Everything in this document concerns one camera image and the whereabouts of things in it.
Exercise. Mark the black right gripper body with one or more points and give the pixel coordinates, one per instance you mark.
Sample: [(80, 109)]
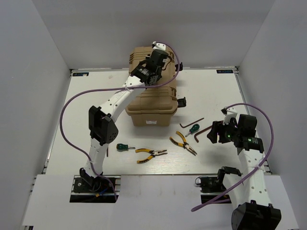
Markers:
[(227, 132)]

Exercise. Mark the green stubby screwdriver right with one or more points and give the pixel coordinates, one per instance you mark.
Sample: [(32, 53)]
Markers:
[(193, 129)]

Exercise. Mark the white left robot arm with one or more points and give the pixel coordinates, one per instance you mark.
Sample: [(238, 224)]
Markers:
[(102, 119)]

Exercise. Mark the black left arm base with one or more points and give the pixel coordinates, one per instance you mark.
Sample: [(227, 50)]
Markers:
[(100, 192)]

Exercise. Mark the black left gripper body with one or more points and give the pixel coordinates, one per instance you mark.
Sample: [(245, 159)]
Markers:
[(159, 75)]

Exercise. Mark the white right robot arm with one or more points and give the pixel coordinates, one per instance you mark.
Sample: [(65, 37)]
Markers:
[(253, 209)]

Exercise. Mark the yellow pliers centre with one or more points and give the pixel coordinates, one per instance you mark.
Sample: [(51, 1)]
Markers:
[(152, 154)]

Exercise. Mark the dark hex key small right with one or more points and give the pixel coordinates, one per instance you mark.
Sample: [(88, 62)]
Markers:
[(194, 122)]

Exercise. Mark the yellow pliers right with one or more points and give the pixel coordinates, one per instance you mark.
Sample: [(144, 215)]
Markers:
[(184, 144)]

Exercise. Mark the tan plastic toolbox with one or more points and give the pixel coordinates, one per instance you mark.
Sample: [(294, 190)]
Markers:
[(155, 106)]

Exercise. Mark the green stubby screwdriver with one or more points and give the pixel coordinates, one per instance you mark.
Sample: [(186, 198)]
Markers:
[(123, 147), (193, 129)]

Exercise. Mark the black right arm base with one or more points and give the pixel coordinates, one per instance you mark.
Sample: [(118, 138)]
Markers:
[(213, 185)]

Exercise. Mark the dark hex key large right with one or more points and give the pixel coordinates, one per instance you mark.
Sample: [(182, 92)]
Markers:
[(201, 132)]

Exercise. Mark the green stubby screwdriver left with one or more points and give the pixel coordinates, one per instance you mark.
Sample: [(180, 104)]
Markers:
[(123, 147)]

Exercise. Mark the yellow pliers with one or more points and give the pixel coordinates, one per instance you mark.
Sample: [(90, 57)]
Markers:
[(152, 154), (184, 144)]

